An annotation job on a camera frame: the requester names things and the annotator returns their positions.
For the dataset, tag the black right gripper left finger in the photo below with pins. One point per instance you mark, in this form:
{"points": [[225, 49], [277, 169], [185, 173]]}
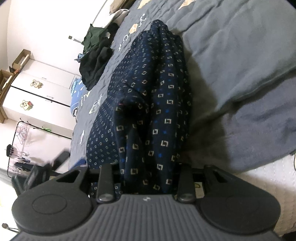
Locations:
{"points": [[65, 202]]}

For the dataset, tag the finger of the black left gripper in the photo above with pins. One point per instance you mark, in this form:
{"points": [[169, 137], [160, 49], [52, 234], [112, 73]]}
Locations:
{"points": [[60, 160]]}

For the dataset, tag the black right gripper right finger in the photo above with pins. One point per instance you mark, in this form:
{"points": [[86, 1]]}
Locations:
{"points": [[228, 202]]}

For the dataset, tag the navy patterned garment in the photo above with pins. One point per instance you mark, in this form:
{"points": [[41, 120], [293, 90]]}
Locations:
{"points": [[144, 122]]}

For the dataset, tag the white wardrobe with stickers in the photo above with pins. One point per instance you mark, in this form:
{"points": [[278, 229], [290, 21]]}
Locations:
{"points": [[40, 94]]}

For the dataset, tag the blue patterned pillow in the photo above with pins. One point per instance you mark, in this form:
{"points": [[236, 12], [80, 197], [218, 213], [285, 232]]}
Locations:
{"points": [[77, 91]]}

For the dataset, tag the black garment pile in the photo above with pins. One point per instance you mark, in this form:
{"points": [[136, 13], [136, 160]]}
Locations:
{"points": [[93, 63]]}

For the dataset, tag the cardboard box on wardrobe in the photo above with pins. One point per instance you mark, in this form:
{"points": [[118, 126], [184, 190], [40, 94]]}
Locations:
{"points": [[20, 61]]}

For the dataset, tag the dark green garment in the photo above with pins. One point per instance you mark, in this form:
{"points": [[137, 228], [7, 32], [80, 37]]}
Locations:
{"points": [[93, 36]]}

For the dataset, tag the grey quilted fish-print blanket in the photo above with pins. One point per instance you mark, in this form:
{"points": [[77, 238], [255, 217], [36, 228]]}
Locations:
{"points": [[240, 57]]}

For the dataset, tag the light grey garment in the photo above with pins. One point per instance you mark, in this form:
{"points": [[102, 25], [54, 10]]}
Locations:
{"points": [[117, 17]]}

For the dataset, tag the olive brown garment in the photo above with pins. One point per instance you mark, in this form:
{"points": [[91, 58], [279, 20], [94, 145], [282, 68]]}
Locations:
{"points": [[120, 4]]}

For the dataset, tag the black wire clothes rack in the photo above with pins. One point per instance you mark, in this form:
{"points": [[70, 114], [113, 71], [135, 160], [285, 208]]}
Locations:
{"points": [[34, 145]]}

